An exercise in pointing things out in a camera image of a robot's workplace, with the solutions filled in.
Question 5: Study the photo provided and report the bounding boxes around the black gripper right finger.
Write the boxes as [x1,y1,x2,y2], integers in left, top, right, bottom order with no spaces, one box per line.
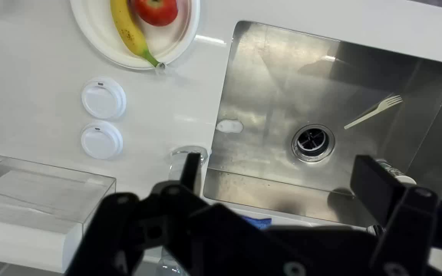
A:
[349,155,442,276]

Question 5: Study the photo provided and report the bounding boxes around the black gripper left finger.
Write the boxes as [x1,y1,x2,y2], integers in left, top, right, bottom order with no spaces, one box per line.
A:
[65,152,217,276]

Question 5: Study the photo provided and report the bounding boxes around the clear plastic cup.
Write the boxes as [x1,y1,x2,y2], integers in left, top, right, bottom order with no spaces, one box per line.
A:
[165,145,210,197]

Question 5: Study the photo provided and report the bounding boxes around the clear acrylic towel holder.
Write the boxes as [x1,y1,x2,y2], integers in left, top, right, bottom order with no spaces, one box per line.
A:
[0,151,117,273]

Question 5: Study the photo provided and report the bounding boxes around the white plastic cup lid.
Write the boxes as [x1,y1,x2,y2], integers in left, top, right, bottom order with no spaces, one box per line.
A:
[79,77,128,122]
[79,120,125,161]

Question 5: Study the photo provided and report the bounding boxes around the white plastic fork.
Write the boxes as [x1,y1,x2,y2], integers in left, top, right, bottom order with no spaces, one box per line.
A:
[342,94,403,132]

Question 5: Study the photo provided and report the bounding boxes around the sink drain strainer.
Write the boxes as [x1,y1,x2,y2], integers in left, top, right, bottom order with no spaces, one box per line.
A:
[289,123,335,165]

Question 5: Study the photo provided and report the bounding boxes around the white round plate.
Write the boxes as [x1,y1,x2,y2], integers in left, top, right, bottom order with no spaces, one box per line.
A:
[68,0,202,73]

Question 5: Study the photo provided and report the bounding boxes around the yellow banana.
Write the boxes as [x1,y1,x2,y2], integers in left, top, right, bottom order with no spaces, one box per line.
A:
[108,0,162,69]

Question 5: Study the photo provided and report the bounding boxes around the stainless steel sink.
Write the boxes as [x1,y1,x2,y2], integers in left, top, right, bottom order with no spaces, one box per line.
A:
[202,20,442,229]

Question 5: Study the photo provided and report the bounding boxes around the red apple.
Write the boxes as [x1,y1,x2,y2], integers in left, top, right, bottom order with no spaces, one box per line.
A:
[133,0,179,28]

